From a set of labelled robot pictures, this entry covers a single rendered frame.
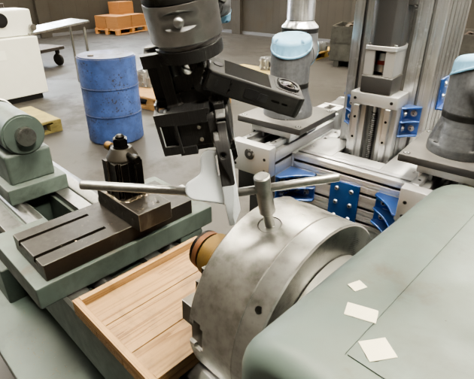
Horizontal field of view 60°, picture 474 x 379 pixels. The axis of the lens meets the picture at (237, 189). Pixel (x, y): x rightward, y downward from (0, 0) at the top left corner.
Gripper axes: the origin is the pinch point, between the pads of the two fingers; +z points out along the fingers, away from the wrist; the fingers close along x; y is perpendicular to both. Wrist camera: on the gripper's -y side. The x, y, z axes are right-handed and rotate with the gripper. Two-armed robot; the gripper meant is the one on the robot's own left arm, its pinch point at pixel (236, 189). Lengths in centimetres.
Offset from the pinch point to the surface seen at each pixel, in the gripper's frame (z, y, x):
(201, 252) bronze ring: 19.3, 9.2, -8.9
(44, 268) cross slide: 30, 48, -21
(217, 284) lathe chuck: 10.6, 4.4, 6.7
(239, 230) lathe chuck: 7.0, 0.7, 0.3
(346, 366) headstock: 1.4, -8.5, 25.3
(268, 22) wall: 282, -69, -1121
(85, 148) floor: 155, 169, -314
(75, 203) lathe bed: 45, 60, -66
